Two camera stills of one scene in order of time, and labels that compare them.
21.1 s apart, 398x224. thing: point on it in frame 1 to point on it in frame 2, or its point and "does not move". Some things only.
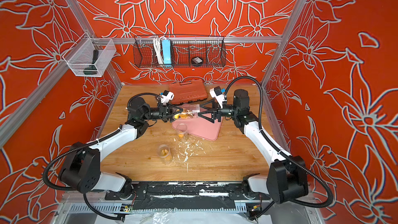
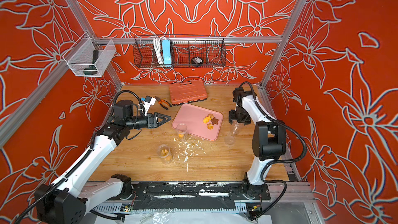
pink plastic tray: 199,127 does not move
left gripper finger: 171,117 to 164,121
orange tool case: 187,92 does not move
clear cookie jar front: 165,153 does not move
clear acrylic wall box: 90,57 does not move
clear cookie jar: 187,111 to 236,127
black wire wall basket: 211,50 does not move
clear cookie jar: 181,129 does not move
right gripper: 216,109 to 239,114
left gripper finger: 175,110 to 165,117
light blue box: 166,49 does not move
